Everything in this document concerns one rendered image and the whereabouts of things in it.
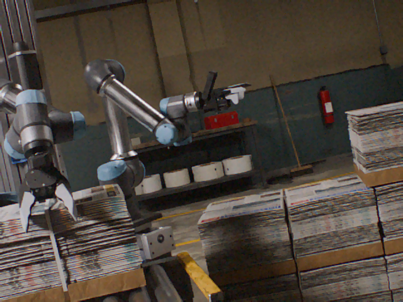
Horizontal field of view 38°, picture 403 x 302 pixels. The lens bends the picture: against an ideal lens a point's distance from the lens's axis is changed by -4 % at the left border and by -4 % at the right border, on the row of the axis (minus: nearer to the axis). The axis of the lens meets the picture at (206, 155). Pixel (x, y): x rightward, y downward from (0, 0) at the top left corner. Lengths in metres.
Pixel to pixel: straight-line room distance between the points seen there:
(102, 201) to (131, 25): 7.29
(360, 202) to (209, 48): 6.90
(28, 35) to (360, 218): 1.41
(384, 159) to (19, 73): 1.33
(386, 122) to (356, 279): 0.52
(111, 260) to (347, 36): 8.22
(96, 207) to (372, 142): 0.95
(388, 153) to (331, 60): 7.32
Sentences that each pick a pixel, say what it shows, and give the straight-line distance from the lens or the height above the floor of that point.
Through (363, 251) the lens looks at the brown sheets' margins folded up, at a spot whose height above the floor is 0.63.
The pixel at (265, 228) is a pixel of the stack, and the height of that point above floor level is 0.77.
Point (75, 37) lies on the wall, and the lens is 8.57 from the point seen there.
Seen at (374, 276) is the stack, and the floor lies 0.54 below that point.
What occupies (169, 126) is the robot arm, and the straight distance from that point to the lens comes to 2.25.
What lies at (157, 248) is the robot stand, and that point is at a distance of 2.28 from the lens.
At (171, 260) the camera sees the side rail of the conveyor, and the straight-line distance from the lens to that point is 1.67.
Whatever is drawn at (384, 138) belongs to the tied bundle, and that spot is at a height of 0.98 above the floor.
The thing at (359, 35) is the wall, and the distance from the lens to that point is 9.51.
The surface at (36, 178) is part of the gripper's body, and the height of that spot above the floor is 1.11.
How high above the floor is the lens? 1.18
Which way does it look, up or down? 4 degrees down
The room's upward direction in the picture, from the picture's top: 12 degrees counter-clockwise
